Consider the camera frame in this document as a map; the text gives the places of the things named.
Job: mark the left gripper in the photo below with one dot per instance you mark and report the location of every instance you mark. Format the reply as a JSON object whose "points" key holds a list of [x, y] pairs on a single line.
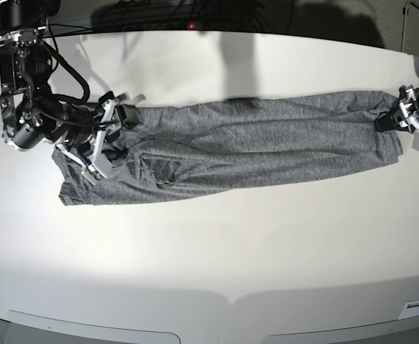
{"points": [[408, 103]]}

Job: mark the grey long-sleeve T-shirt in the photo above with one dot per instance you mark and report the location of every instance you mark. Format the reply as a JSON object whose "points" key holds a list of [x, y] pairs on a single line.
{"points": [[176, 153]]}

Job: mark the black power strip red light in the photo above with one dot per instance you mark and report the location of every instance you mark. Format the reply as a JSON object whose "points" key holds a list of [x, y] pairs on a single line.
{"points": [[200, 26]]}

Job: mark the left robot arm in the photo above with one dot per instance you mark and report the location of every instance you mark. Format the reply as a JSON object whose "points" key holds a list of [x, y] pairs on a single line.
{"points": [[403, 115]]}

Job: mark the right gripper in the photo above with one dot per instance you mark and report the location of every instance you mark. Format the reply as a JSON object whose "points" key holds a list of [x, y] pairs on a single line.
{"points": [[85, 133]]}

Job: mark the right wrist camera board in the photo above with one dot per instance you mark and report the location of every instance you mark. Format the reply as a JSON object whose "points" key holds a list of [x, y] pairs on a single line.
{"points": [[94, 174]]}

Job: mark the white metal stand frame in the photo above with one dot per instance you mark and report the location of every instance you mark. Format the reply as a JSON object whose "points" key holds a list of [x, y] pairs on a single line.
{"points": [[415, 21]]}

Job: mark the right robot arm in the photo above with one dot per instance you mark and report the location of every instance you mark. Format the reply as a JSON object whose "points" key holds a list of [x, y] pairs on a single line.
{"points": [[44, 99]]}

